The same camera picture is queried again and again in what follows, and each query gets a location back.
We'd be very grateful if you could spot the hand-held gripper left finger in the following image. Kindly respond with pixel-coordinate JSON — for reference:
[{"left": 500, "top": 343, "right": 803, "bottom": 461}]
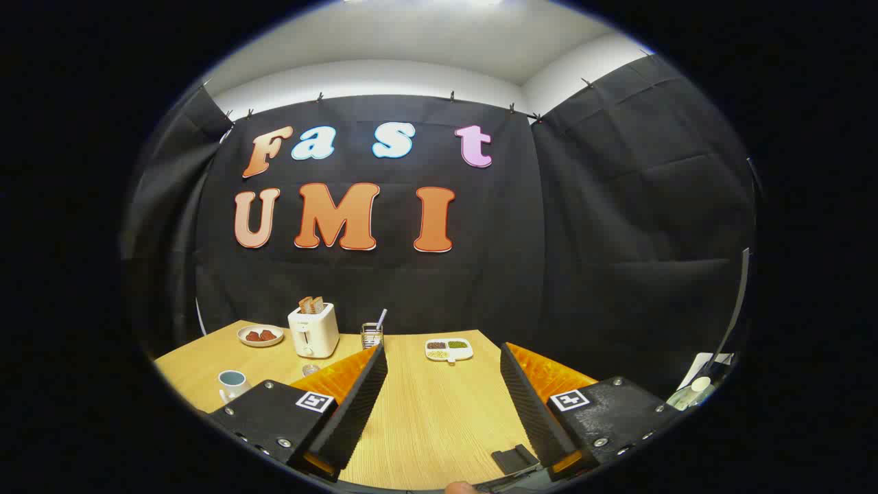
[{"left": 206, "top": 342, "right": 389, "bottom": 481}]

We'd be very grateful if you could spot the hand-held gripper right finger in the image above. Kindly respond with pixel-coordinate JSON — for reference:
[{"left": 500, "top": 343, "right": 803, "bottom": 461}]
[{"left": 499, "top": 342, "right": 683, "bottom": 481}]

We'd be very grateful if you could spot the white cup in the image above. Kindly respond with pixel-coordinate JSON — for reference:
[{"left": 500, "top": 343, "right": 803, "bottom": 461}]
[{"left": 218, "top": 370, "right": 252, "bottom": 404}]

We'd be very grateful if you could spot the wooden table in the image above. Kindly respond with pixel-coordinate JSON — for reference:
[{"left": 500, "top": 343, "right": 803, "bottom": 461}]
[{"left": 152, "top": 319, "right": 604, "bottom": 491}]

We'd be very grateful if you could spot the white toaster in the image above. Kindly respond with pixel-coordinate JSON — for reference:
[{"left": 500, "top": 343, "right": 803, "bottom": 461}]
[{"left": 287, "top": 303, "right": 340, "bottom": 359}]

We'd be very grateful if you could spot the white divided dish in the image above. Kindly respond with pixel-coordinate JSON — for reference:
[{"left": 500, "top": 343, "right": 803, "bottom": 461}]
[{"left": 425, "top": 338, "right": 474, "bottom": 363}]

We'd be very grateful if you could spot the cream round plate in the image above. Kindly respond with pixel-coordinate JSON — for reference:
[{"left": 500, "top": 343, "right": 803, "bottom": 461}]
[{"left": 237, "top": 325, "right": 285, "bottom": 348}]

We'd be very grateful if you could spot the clear plastic container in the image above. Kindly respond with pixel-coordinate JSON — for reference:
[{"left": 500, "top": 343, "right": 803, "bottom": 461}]
[{"left": 669, "top": 376, "right": 715, "bottom": 411}]

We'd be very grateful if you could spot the white paper sheet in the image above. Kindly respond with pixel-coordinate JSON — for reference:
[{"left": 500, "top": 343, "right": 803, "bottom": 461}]
[{"left": 676, "top": 352, "right": 735, "bottom": 392}]

